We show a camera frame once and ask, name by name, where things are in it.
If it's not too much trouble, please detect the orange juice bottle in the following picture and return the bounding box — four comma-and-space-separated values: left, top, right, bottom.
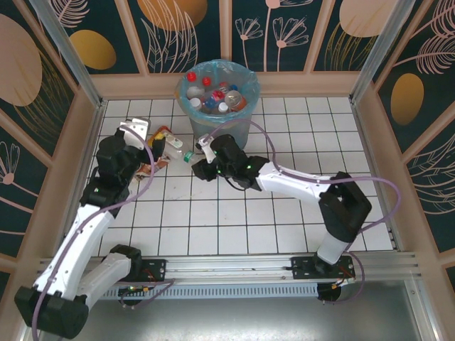
147, 126, 175, 145

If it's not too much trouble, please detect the clear green-cap bottle white label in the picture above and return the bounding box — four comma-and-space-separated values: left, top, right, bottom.
164, 136, 196, 163

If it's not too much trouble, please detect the copper-label drink bottle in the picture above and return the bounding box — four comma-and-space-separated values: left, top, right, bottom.
132, 158, 168, 183

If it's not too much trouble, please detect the blue trash bin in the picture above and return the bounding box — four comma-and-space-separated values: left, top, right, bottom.
177, 60, 262, 148

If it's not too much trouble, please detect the blue plastic bin liner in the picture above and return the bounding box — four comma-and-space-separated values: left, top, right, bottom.
177, 60, 262, 118

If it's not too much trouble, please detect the small black controller board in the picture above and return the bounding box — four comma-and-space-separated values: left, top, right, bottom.
118, 285, 152, 298

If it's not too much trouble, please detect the brushed steel panel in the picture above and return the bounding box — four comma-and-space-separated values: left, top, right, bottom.
19, 280, 440, 341

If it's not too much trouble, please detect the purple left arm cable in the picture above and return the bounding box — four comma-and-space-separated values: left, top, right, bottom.
31, 124, 176, 337

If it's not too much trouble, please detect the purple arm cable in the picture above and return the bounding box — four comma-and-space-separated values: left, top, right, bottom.
31, 124, 176, 337
202, 119, 402, 306

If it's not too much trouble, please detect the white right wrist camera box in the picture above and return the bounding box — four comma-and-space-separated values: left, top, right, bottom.
196, 136, 217, 165

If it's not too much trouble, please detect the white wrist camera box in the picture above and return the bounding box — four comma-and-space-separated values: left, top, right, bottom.
119, 117, 151, 148
196, 136, 217, 165

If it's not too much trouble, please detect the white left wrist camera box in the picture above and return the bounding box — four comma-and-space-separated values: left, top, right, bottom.
119, 117, 151, 148

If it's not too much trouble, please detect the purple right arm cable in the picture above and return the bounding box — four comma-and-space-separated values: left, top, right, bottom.
202, 119, 402, 306

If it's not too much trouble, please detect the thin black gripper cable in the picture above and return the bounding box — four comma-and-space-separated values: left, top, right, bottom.
226, 176, 249, 192

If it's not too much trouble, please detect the aluminium side rail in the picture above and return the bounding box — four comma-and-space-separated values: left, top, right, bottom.
55, 100, 107, 257

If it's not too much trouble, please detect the aluminium mounting rail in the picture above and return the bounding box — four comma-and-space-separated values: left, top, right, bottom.
33, 251, 424, 285

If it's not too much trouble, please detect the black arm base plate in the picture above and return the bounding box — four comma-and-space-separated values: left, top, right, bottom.
290, 256, 356, 281
129, 258, 168, 283

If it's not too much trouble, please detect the aluminium frame post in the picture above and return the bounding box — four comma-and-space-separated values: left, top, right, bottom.
28, 0, 107, 109
348, 0, 417, 104

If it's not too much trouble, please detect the white slotted cable duct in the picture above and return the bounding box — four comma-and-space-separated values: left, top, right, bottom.
87, 283, 319, 301

